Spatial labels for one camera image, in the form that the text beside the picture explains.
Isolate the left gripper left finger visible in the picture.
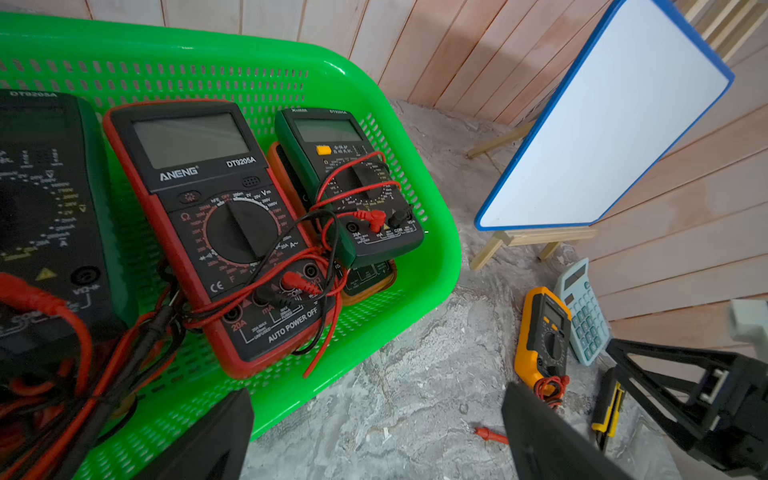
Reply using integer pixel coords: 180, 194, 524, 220
135, 388, 254, 480

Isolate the yellow black multimeter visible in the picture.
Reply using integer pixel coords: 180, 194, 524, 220
514, 287, 572, 410

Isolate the light blue calculator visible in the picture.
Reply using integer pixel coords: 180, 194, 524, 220
554, 258, 611, 366

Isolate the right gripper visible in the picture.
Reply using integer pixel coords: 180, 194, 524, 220
606, 339, 767, 477

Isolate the orange multimeter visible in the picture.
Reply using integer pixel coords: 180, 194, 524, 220
267, 142, 397, 306

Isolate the red ANENG multimeter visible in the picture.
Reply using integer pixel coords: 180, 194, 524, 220
103, 99, 342, 379

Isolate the green DT9205A multimeter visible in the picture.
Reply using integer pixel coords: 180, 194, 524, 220
275, 108, 425, 269

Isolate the blue framed whiteboard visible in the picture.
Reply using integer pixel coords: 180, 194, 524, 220
475, 1, 734, 231

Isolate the green plastic basket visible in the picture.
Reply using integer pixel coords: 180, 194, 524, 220
1, 12, 461, 479

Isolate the yellow black utility knife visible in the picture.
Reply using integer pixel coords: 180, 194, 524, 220
591, 367, 626, 453

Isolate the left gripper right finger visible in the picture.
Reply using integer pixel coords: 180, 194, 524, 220
501, 382, 629, 479

